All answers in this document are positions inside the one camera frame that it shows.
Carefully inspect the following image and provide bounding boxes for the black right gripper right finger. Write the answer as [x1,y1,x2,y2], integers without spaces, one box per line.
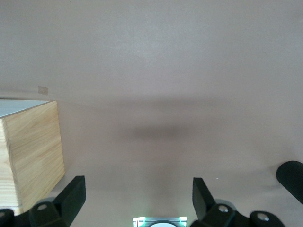
[190,177,285,227]

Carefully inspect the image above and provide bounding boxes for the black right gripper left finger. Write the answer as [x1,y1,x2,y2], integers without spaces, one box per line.
[0,175,86,227]

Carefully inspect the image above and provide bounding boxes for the white cabinet top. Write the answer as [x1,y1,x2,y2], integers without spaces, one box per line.
[0,99,66,216]

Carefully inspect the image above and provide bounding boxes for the black ribbed cylinder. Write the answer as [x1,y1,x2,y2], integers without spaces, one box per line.
[276,160,303,205]

